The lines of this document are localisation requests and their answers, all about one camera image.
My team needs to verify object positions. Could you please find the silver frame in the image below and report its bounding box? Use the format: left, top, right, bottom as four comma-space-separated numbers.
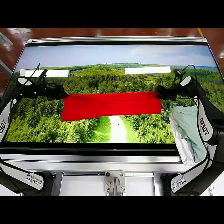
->
0, 35, 224, 197

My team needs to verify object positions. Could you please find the red T-shirt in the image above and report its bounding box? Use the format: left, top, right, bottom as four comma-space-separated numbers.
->
60, 91, 164, 123

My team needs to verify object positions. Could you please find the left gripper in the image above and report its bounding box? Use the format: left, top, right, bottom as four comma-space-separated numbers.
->
49, 84, 70, 101

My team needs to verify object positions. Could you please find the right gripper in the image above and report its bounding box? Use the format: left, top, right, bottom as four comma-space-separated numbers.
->
155, 84, 177, 101

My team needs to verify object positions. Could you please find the pale green garment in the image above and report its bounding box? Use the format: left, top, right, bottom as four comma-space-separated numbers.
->
169, 105, 208, 167

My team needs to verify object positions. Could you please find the black cable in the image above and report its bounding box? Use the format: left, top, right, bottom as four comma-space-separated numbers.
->
181, 63, 198, 80
18, 62, 42, 88

